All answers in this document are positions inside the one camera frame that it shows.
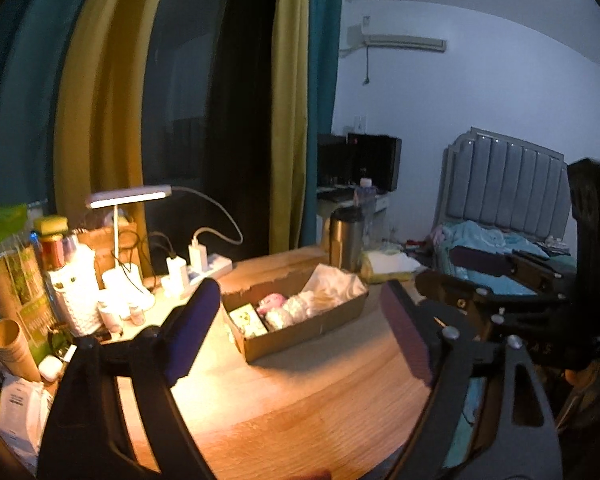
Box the green labelled tube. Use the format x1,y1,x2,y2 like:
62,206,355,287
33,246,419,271
0,245,52,357

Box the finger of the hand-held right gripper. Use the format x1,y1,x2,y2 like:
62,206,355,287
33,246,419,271
415,268,574,352
451,245,569,294

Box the white paper slips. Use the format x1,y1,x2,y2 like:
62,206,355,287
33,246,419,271
0,375,54,467

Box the yellow green sponge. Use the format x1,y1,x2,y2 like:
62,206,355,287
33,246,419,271
33,215,70,239

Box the grey padded headboard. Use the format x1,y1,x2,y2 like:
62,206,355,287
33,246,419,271
432,127,569,241

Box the white plastic bottle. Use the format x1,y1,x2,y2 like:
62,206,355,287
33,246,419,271
98,305,126,334

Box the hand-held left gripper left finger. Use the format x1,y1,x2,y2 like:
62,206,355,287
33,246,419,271
37,278,222,480

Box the pink plush toy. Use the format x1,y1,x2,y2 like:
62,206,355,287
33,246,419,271
257,294,287,317

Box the white side cabinet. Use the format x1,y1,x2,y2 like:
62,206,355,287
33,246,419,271
316,187,392,247

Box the blue bed blanket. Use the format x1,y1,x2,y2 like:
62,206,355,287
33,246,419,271
431,220,577,312

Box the white desk lamp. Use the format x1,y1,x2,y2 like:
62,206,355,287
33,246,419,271
85,183,174,313

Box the green plastic bag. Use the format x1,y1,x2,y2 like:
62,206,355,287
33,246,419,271
0,203,32,254

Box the white charger with cable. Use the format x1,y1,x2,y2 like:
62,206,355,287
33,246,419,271
188,242,209,274

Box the person's right forearm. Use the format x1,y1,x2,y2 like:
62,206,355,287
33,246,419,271
566,359,600,388

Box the black cables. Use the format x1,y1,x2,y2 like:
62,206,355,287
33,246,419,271
117,231,177,291

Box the steel thermos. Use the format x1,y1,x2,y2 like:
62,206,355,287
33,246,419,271
328,205,366,274

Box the teal curtain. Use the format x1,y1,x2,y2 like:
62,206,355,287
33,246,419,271
300,0,344,246
0,0,88,208

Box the clear water bottle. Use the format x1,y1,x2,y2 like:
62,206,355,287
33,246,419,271
354,177,379,212

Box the white air conditioner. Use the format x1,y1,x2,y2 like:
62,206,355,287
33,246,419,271
362,34,447,54

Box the white woven basket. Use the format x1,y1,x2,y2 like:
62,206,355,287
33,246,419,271
47,260,106,337

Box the white tissue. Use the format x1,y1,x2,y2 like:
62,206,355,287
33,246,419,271
302,263,369,308

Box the paper cup stack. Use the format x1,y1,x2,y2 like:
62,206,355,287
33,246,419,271
0,318,42,384

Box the yellow curtain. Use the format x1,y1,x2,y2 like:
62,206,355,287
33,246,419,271
269,0,312,253
54,0,177,221

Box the red can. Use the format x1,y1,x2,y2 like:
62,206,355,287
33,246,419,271
42,234,74,272

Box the yellow tissue pack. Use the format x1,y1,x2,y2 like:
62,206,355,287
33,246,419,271
361,250,422,284

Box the brown paper bag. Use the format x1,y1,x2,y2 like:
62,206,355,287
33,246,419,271
77,220,144,287

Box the cardboard box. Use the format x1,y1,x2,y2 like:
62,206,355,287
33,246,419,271
221,262,370,364

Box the white charger block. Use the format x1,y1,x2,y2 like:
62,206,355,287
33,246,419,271
165,256,189,287

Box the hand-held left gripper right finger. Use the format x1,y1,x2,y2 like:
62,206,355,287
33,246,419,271
380,280,563,480

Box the white power strip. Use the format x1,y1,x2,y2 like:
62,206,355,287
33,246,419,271
161,255,234,292

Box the white lamp cable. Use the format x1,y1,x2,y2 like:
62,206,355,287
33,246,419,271
170,185,245,261

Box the white earbud case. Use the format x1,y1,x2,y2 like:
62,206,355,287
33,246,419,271
38,355,64,381

